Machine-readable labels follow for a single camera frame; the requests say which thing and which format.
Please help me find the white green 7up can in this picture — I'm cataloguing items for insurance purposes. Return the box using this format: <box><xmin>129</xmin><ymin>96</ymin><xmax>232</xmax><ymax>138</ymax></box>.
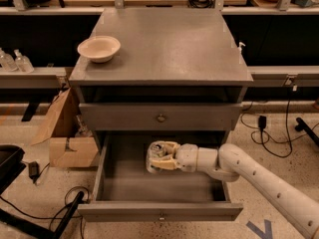
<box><xmin>146</xmin><ymin>142</ymin><xmax>172</xmax><ymax>173</ymax></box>

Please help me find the clear sanitizer bottle right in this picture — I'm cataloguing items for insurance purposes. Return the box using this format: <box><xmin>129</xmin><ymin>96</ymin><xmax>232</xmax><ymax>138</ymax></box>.
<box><xmin>14</xmin><ymin>49</ymin><xmax>34</xmax><ymax>73</ymax></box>

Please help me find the grey metal shelf rail right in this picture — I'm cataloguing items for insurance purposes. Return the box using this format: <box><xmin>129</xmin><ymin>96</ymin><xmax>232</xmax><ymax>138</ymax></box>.
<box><xmin>248</xmin><ymin>66</ymin><xmax>319</xmax><ymax>88</ymax></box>

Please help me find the black power adapter right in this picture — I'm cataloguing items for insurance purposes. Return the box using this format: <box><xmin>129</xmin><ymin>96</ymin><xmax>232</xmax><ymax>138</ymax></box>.
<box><xmin>258</xmin><ymin>116</ymin><xmax>267</xmax><ymax>130</ymax></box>

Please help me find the black cable on floor left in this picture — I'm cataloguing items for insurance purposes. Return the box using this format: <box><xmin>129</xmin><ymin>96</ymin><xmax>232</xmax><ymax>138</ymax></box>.
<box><xmin>0</xmin><ymin>186</ymin><xmax>92</xmax><ymax>239</ymax></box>

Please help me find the white pump dispenser bottle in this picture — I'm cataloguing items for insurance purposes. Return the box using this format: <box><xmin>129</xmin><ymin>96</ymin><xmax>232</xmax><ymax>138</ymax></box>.
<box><xmin>238</xmin><ymin>42</ymin><xmax>246</xmax><ymax>54</ymax></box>

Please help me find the grey wooden drawer cabinet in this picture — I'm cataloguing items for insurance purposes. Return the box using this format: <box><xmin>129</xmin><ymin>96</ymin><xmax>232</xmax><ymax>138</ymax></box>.
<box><xmin>70</xmin><ymin>7</ymin><xmax>253</xmax><ymax>144</ymax></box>

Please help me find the grey metal shelf rail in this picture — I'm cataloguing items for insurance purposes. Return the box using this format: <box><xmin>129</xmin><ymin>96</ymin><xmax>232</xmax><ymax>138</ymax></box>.
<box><xmin>248</xmin><ymin>66</ymin><xmax>319</xmax><ymax>88</ymax></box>
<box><xmin>0</xmin><ymin>67</ymin><xmax>69</xmax><ymax>89</ymax></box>

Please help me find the clear sanitizer bottle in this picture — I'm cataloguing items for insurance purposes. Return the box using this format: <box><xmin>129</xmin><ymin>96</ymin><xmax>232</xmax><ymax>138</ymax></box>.
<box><xmin>0</xmin><ymin>48</ymin><xmax>18</xmax><ymax>72</ymax></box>
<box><xmin>14</xmin><ymin>49</ymin><xmax>34</xmax><ymax>73</ymax></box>

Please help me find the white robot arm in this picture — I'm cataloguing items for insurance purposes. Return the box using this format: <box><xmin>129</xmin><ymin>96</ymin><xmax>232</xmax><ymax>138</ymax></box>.
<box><xmin>146</xmin><ymin>140</ymin><xmax>319</xmax><ymax>239</ymax></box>

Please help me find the black power adapter left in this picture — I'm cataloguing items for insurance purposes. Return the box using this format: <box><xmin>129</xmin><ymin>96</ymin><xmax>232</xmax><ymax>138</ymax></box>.
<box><xmin>28</xmin><ymin>161</ymin><xmax>40</xmax><ymax>182</ymax></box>

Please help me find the black stand leg right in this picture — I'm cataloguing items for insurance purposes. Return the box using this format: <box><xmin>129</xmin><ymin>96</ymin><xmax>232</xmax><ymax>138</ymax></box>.
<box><xmin>295</xmin><ymin>118</ymin><xmax>319</xmax><ymax>146</ymax></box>

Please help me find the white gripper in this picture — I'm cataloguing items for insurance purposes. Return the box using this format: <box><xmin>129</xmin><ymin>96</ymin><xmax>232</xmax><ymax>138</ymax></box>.
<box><xmin>149</xmin><ymin>140</ymin><xmax>198</xmax><ymax>172</ymax></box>

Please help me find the open cardboard box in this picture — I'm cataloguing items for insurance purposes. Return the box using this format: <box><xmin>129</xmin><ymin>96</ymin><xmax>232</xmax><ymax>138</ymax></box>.
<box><xmin>31</xmin><ymin>89</ymin><xmax>99</xmax><ymax>168</ymax></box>

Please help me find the black chair base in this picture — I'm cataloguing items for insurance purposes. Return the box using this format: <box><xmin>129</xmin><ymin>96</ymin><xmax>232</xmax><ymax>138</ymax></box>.
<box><xmin>0</xmin><ymin>144</ymin><xmax>86</xmax><ymax>239</ymax></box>

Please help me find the closed grey top drawer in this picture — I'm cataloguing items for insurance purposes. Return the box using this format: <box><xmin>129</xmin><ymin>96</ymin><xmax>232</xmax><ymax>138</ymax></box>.
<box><xmin>80</xmin><ymin>103</ymin><xmax>242</xmax><ymax>131</ymax></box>

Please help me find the black power adapter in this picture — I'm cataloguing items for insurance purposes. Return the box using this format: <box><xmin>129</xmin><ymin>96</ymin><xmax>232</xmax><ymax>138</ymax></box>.
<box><xmin>258</xmin><ymin>116</ymin><xmax>267</xmax><ymax>130</ymax></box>
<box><xmin>28</xmin><ymin>161</ymin><xmax>40</xmax><ymax>182</ymax></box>

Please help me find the grey metal shelf rail left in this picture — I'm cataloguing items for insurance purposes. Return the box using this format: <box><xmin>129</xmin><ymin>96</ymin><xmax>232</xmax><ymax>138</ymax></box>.
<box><xmin>0</xmin><ymin>67</ymin><xmax>69</xmax><ymax>89</ymax></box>

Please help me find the clear sanitizer bottle left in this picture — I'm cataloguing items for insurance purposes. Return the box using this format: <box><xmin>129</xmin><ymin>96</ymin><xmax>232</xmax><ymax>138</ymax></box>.
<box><xmin>0</xmin><ymin>48</ymin><xmax>18</xmax><ymax>72</ymax></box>

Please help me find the open grey middle drawer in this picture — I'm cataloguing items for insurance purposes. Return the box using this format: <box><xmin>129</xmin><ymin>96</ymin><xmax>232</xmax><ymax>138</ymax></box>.
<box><xmin>78</xmin><ymin>132</ymin><xmax>243</xmax><ymax>222</ymax></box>

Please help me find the white paper bowl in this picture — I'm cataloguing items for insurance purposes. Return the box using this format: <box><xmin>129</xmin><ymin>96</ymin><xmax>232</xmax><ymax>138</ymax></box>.
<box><xmin>77</xmin><ymin>36</ymin><xmax>121</xmax><ymax>63</ymax></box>

